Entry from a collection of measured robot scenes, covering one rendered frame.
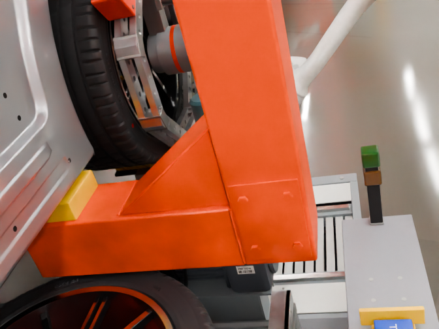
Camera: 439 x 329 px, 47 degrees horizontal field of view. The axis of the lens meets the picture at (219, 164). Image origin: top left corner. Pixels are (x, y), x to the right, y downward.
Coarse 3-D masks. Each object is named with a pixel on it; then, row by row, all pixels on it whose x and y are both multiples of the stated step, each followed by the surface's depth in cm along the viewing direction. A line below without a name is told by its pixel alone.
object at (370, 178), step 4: (364, 168) 118; (364, 172) 117; (368, 172) 117; (372, 172) 116; (376, 172) 116; (380, 172) 116; (364, 176) 117; (368, 176) 117; (372, 176) 117; (376, 176) 117; (380, 176) 116; (364, 180) 118; (368, 180) 118; (372, 180) 117; (376, 180) 117; (380, 180) 117; (368, 184) 118; (372, 184) 118; (376, 184) 118; (380, 184) 118
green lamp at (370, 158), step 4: (364, 148) 116; (368, 148) 116; (372, 148) 115; (376, 148) 115; (364, 152) 115; (368, 152) 114; (372, 152) 114; (376, 152) 114; (364, 156) 114; (368, 156) 114; (372, 156) 114; (376, 156) 114; (364, 160) 115; (368, 160) 115; (372, 160) 114; (376, 160) 114; (364, 164) 115; (368, 164) 115; (372, 164) 115; (376, 164) 115
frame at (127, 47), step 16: (176, 16) 170; (128, 48) 124; (128, 64) 127; (144, 64) 126; (128, 80) 128; (144, 80) 128; (144, 112) 134; (160, 112) 133; (192, 112) 166; (144, 128) 135; (160, 128) 136; (176, 128) 144
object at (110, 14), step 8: (96, 0) 118; (104, 0) 117; (112, 0) 117; (120, 0) 117; (128, 0) 121; (104, 8) 120; (112, 8) 121; (120, 8) 121; (128, 8) 121; (112, 16) 124; (120, 16) 124; (128, 16) 124
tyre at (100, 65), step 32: (64, 0) 124; (64, 32) 123; (96, 32) 122; (64, 64) 125; (96, 64) 122; (96, 96) 125; (96, 128) 131; (128, 128) 133; (96, 160) 144; (128, 160) 145
